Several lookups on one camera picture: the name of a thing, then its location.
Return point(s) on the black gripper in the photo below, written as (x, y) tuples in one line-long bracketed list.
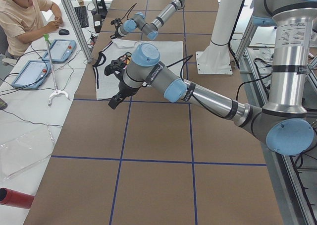
[(116, 33), (123, 89)]

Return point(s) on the grey cartoon print t-shirt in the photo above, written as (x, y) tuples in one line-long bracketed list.
[(171, 54)]

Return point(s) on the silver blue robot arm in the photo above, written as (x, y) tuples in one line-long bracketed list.
[(145, 66), (137, 21)]

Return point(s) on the black keyboard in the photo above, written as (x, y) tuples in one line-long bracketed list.
[(81, 13)]

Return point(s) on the black computer mouse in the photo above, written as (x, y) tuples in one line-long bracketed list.
[(63, 32)]

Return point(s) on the upper blue teach pendant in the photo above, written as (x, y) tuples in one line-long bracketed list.
[(61, 50)]

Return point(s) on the blue teach pendant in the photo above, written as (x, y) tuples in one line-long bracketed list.
[(61, 50), (32, 75)]

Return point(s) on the lower blue teach pendant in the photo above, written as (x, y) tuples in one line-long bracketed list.
[(32, 75)]

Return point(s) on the person in beige shirt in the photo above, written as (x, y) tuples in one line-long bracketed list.
[(25, 21)]

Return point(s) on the clear plastic sheet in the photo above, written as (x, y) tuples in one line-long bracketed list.
[(24, 152)]

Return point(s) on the red cylinder bottle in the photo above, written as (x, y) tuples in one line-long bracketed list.
[(14, 198)]

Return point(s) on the aluminium frame post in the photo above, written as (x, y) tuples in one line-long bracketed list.
[(70, 12)]

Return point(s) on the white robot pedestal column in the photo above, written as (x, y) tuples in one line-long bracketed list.
[(215, 59)]

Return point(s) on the aluminium frame rack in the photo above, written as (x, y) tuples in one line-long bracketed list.
[(284, 123)]

